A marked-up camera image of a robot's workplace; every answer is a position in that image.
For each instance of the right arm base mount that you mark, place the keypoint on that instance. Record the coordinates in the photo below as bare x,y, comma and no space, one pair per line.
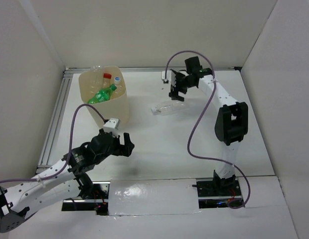
210,197

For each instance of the aluminium frame rail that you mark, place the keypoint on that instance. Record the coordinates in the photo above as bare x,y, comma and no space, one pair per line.
160,141

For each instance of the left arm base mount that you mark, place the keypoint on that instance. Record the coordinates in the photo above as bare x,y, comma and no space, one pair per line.
97,200

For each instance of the green soda bottle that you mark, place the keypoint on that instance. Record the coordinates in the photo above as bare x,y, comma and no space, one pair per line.
103,95

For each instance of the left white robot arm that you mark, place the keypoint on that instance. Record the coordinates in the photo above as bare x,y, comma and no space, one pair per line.
64,180

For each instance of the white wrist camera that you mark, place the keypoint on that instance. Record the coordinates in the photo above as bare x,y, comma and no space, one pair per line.
111,127
168,77

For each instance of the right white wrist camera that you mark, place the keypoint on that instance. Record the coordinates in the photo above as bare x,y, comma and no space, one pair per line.
168,77

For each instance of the red label bottle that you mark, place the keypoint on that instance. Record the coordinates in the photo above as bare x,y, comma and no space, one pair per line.
106,80

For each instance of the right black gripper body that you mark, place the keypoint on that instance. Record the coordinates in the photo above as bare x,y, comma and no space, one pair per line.
183,82

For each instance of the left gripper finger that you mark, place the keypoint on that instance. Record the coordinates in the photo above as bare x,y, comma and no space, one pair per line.
127,140
123,151

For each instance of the beige plastic bin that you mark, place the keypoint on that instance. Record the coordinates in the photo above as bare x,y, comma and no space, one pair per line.
115,107

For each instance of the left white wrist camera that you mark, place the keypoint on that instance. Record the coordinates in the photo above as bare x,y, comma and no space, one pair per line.
111,127

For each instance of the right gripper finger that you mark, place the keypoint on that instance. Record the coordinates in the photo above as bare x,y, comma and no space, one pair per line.
172,94
178,97

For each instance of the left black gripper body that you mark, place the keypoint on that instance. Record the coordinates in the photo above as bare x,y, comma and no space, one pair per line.
116,143

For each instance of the clear bottle white cap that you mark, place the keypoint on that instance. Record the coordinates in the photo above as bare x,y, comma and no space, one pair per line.
119,84

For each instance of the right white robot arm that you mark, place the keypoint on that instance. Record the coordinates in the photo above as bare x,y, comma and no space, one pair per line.
231,123

